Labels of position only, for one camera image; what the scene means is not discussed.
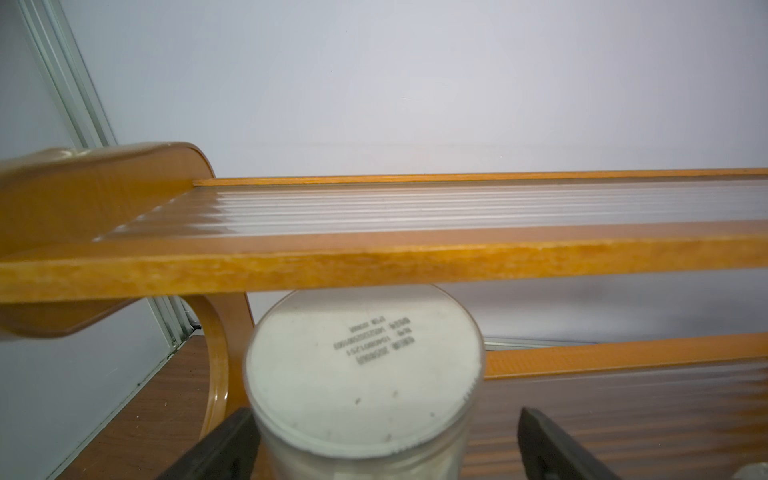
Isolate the jar with plain white lid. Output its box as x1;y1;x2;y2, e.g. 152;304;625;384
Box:
243;285;486;479

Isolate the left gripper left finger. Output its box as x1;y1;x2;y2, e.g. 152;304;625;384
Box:
157;408;261;480

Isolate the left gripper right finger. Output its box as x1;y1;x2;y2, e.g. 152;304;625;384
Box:
517;407;618;480

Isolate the wooden three-tier shelf rack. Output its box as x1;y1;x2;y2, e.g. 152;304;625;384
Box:
1;143;767;479

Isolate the left aluminium corner post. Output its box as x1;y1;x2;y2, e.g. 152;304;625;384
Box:
14;0;202;349

